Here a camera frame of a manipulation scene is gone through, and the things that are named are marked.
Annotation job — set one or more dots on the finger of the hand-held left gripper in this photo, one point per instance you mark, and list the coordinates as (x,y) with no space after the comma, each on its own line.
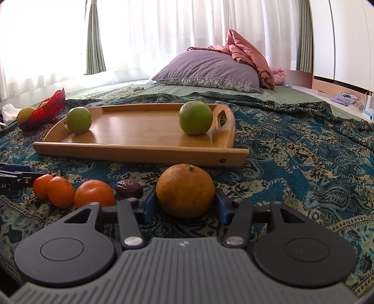
(17,174)

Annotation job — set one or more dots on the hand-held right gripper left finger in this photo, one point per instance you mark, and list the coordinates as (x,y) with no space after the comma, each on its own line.
(149,204)

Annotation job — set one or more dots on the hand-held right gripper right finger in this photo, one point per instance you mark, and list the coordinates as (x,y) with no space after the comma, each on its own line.
(222,206)

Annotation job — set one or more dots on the small orange mandarin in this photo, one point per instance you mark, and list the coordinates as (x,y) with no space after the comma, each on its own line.
(40,187)
(95,194)
(62,193)

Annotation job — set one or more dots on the dark brown date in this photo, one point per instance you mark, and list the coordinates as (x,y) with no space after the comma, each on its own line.
(128,188)

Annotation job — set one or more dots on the wooden tray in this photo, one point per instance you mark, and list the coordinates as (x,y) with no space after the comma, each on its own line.
(140,131)

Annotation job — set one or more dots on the yellow citrus fruit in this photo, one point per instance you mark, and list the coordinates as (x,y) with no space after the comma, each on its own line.
(25,114)

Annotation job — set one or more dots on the red glass bowl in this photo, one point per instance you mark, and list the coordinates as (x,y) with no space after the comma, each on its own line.
(48,112)

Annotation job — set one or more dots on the orange fruit in bowl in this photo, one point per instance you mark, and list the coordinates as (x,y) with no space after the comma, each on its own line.
(43,104)

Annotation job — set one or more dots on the green apple right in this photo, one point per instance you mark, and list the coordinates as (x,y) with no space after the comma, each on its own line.
(78,119)

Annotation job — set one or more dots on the blue patterned blanket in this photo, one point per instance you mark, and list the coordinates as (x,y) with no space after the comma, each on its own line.
(292,163)

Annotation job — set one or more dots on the large green orange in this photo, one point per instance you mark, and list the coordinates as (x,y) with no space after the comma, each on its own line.
(195,118)

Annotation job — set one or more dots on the green bedspread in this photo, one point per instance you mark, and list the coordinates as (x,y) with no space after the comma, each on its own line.
(286,95)

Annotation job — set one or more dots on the small blue item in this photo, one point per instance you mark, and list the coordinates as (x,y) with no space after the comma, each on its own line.
(287,85)

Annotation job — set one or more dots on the purple pillow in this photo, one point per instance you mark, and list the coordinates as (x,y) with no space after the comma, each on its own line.
(204,68)

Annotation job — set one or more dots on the green curtain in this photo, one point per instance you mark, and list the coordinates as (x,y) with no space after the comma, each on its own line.
(95,38)
(305,35)

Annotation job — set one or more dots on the pink quilt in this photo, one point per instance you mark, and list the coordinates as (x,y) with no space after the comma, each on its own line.
(248,51)

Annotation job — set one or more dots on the purple garment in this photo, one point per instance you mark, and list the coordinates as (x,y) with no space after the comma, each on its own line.
(344,98)

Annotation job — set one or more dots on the white sheer curtain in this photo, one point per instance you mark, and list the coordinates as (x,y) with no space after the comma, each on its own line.
(175,29)

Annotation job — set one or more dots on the white device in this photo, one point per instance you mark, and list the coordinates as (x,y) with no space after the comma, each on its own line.
(369,103)

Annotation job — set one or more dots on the white wardrobe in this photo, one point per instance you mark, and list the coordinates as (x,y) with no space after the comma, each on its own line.
(344,41)

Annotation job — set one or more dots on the wooden bed frame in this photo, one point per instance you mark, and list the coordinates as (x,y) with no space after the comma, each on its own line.
(301,79)

